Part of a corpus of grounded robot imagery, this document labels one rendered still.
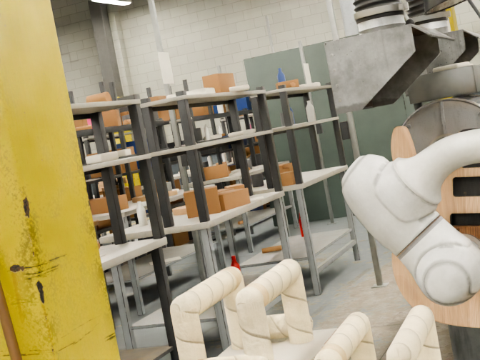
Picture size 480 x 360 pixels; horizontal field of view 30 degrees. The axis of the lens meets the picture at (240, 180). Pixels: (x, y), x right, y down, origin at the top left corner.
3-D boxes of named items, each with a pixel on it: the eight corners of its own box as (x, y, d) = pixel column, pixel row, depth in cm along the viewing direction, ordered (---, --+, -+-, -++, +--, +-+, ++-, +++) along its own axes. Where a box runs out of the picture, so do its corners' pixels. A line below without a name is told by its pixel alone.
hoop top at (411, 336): (412, 327, 115) (408, 303, 115) (437, 325, 114) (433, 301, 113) (386, 377, 96) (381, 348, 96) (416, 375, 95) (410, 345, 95)
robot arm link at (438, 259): (503, 264, 152) (446, 209, 154) (493, 284, 137) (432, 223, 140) (457, 306, 155) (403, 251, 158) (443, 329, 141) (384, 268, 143)
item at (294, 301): (293, 338, 120) (280, 270, 120) (316, 336, 119) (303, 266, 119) (287, 345, 117) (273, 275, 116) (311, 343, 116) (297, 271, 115)
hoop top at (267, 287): (283, 281, 120) (278, 258, 120) (306, 278, 119) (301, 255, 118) (234, 319, 101) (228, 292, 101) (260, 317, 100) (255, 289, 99)
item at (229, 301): (236, 344, 123) (223, 277, 122) (258, 341, 122) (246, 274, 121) (228, 351, 120) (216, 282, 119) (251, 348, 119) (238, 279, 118)
